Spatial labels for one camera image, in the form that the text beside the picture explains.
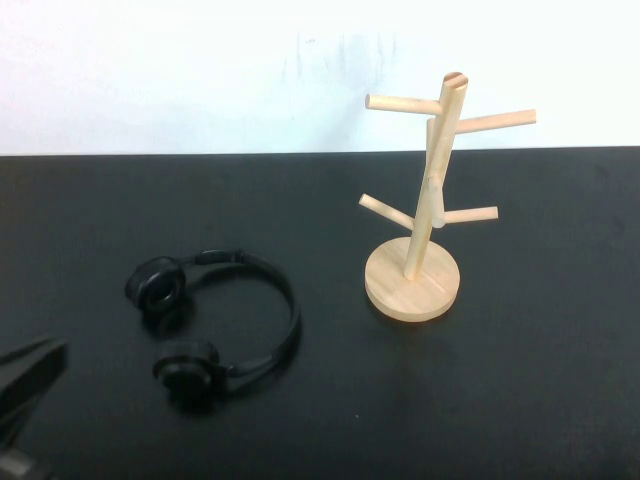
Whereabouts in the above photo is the black over-ear headphones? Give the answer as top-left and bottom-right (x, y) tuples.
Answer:
(124, 248), (303, 415)

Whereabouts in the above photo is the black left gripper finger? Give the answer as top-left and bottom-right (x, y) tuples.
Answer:
(0, 446), (52, 480)
(0, 338), (70, 442)

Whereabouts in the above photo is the wooden peg tree stand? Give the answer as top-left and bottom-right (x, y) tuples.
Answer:
(357, 72), (537, 322)

